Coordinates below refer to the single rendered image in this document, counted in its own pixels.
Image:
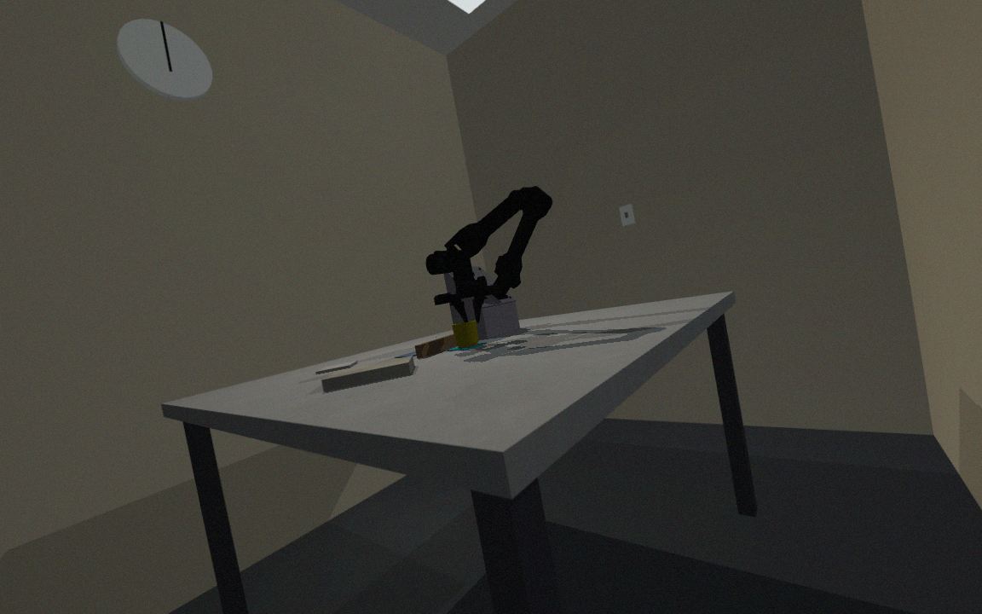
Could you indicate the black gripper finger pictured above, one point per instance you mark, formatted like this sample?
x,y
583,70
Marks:
x,y
461,309
477,304

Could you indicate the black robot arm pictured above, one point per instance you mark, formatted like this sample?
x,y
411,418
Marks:
x,y
472,238

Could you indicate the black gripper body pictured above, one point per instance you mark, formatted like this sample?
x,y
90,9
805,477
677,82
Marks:
x,y
455,298

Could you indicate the beige flat rectangular block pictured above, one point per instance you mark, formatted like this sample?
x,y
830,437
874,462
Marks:
x,y
368,373

